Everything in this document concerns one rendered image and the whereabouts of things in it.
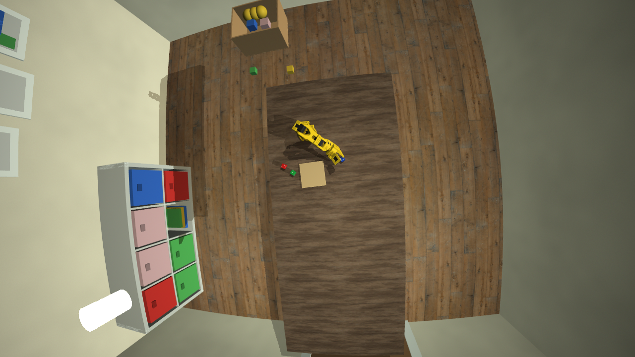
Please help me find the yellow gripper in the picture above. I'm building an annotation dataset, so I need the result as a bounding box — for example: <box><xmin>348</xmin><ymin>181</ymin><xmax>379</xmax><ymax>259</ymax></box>
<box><xmin>325</xmin><ymin>144</ymin><xmax>344</xmax><ymax>165</ymax></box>

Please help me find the tan flat mat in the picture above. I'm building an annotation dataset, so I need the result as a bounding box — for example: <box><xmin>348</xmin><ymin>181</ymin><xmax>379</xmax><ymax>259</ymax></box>
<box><xmin>299</xmin><ymin>161</ymin><xmax>326</xmax><ymax>188</ymax></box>

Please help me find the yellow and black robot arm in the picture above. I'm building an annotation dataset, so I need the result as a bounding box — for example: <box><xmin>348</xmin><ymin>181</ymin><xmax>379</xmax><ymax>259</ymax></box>
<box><xmin>292</xmin><ymin>120</ymin><xmax>334</xmax><ymax>151</ymax></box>

